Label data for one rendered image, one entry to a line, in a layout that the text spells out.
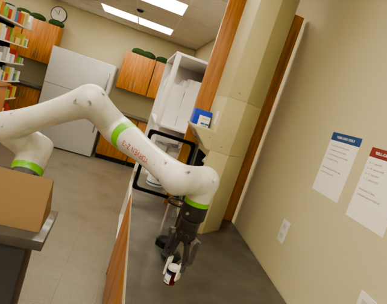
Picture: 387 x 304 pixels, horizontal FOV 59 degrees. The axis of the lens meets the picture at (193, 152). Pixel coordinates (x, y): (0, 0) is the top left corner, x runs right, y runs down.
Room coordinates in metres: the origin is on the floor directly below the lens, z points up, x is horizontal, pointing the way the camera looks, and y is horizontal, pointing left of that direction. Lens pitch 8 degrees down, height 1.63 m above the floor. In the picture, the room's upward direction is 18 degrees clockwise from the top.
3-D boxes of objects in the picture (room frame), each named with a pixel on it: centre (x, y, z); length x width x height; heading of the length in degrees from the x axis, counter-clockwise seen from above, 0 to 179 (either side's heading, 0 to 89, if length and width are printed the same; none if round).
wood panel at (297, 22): (2.25, -0.15, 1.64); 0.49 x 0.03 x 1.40; 102
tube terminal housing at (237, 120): (2.02, -0.17, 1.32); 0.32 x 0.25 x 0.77; 12
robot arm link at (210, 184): (1.19, -0.06, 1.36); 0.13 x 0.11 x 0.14; 137
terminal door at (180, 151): (2.13, 0.15, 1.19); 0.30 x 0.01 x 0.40; 94
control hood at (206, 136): (1.99, 0.01, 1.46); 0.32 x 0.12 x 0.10; 12
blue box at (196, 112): (2.06, 0.02, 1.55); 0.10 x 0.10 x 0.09; 12
